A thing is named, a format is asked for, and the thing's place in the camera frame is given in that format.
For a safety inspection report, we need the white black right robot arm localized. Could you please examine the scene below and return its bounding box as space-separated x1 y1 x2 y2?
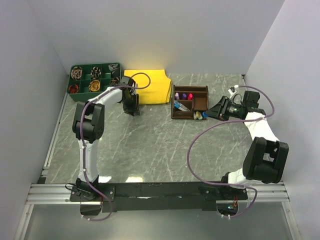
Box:
202 90 289 199

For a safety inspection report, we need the black patterned rolled tie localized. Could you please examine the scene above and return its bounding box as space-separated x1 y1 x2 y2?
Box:
90 66 102 80

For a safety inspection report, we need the grey rolled tie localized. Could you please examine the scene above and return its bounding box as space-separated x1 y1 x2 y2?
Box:
108 63 121 78

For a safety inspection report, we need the brown wooden desk organizer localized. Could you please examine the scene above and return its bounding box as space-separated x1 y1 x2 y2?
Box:
171 85 209 120

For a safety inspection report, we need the lilac highlighter marker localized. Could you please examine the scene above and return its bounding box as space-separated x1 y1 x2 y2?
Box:
174 92 180 100

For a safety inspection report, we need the pink brown rolled tie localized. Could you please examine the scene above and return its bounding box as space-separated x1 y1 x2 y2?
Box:
70 66 83 81

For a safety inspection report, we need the blue capped marker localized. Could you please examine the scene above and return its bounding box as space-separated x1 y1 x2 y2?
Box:
174 104 189 112

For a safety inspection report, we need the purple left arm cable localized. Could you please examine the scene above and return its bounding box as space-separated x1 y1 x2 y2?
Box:
79 72 152 223

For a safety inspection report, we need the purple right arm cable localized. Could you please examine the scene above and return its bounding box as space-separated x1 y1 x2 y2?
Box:
186 85 276 219

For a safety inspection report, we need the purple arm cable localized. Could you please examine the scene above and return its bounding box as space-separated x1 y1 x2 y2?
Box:
186 85 276 219
79 72 152 223

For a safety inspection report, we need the yellow folded cloth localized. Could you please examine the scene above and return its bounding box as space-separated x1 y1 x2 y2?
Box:
124 69 172 105

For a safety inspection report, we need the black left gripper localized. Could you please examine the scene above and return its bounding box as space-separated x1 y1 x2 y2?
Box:
121 93 140 117

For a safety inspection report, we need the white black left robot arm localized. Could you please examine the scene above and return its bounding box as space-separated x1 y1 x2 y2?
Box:
72 73 140 201

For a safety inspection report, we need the aluminium frame rail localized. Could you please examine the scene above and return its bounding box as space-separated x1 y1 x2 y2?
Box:
25 93 73 206

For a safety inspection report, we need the clear blue ballpoint pen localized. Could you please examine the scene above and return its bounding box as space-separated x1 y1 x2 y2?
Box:
173 100 191 112

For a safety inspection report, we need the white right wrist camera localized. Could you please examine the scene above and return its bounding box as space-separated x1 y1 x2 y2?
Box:
228 85 239 99

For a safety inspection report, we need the brown dotted rolled tie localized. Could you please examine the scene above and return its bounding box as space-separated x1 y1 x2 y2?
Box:
110 77 120 86

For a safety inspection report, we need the yellow brown rolled tie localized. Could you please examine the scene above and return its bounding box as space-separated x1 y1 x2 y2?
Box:
88 79 101 93

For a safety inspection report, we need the red black rolled tie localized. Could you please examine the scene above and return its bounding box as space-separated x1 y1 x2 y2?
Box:
68 84 80 94

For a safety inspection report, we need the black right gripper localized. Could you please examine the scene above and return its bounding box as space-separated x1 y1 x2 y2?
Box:
204 96 243 122

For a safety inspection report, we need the pink highlighter marker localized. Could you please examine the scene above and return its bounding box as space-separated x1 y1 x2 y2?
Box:
187 93 193 101

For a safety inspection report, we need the green compartment tray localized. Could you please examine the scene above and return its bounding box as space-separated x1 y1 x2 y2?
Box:
66 62 122 102

